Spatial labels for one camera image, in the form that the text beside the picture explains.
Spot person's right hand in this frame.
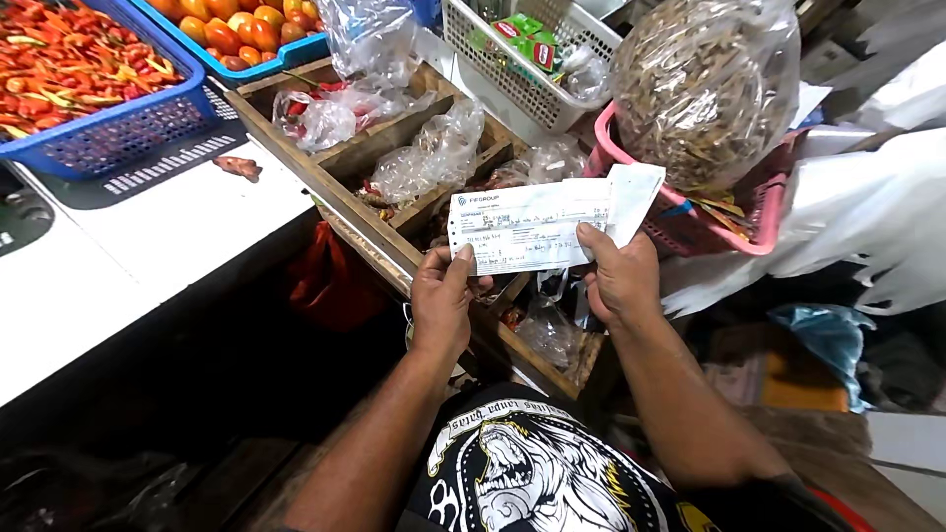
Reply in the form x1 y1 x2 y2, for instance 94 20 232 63
575 222 664 333

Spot person's left hand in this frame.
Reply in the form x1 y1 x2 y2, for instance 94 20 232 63
411 243 495 363

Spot white paper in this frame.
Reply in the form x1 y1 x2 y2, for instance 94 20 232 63
606 163 667 248

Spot white printed paper form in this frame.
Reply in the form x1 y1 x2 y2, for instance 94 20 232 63
448 177 614 277

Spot person's right forearm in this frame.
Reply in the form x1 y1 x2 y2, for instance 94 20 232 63
610 310 793 492

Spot person's left forearm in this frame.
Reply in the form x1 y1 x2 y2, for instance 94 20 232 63
284 346 462 532

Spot small clear plastic bag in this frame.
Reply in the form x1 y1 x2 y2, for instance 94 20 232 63
516 269 585 369

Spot clear bag with reddish contents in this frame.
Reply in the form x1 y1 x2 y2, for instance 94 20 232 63
485 134 589 192

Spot wooden compartment box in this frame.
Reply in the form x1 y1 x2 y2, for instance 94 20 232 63
225 56 620 401

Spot red plastic bag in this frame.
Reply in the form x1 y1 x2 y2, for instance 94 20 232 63
287 220 388 332

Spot pink plastic basket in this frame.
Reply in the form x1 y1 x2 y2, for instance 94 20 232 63
584 100 808 258

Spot person's body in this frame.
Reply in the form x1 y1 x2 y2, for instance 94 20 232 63
396 381 858 532

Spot clear bag with red chilies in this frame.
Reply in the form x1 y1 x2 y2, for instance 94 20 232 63
272 80 439 154

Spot large bag of dried fish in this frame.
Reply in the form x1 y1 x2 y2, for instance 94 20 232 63
610 0 802 195

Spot white plastic basket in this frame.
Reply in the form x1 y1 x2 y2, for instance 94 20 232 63
442 0 623 134

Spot green packets with red label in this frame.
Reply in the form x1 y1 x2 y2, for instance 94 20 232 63
484 13 564 74

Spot brown root piece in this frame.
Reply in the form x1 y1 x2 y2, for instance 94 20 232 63
213 156 263 183

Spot large crumpled clear plastic bag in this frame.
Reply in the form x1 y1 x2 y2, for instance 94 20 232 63
314 0 421 91

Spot teal plastic bag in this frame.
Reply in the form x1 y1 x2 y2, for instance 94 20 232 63
767 303 878 414

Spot light blue plastic tray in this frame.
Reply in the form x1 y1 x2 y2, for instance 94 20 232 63
127 0 332 82

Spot white plastic bags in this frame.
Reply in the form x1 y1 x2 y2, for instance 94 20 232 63
661 37 946 317

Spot pile of tomatoes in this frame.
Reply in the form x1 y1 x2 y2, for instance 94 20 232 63
145 0 326 72

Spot blue plastic basket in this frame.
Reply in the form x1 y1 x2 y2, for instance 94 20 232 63
0 0 220 182

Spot pile of red chilies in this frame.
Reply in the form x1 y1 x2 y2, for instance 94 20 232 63
0 0 184 141

